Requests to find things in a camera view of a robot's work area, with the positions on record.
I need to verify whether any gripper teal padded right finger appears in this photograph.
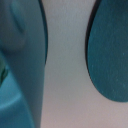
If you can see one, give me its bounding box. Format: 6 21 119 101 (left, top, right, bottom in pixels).
87 0 128 102

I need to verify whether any gripper teal padded left finger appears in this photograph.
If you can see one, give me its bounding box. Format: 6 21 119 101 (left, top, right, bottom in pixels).
0 0 48 128

